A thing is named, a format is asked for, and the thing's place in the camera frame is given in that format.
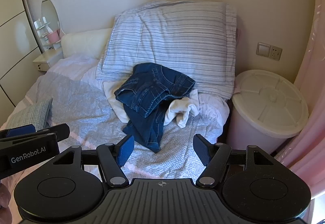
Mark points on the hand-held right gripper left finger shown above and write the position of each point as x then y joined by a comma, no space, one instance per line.
125,149

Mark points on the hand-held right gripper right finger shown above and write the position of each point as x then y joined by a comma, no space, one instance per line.
201,148

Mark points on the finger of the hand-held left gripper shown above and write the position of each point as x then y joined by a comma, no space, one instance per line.
59,131
20,130

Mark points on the dark blue jeans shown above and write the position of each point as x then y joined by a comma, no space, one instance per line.
142,97

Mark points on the person's left hand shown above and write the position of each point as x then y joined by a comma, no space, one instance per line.
3,198

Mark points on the small grey checked pillow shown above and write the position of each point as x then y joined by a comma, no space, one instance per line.
30,112

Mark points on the bed with pink grey bedspread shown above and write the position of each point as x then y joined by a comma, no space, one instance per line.
83,112

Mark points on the white garment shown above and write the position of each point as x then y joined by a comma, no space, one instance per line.
180,110

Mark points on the white nightstand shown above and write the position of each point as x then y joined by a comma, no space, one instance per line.
48,58

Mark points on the white lidded bin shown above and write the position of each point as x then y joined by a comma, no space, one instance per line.
266,102

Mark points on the cream wardrobe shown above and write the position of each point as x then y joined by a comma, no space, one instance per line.
12,36

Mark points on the white cosmetic rack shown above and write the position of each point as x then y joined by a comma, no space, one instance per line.
40,26

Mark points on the large striped pillow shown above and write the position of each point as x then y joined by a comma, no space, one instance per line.
177,43

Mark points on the oval mirror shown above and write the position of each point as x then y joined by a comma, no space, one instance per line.
49,10

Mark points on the wall switch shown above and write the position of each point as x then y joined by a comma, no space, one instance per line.
263,49

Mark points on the wall socket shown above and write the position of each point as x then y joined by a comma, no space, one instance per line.
275,53

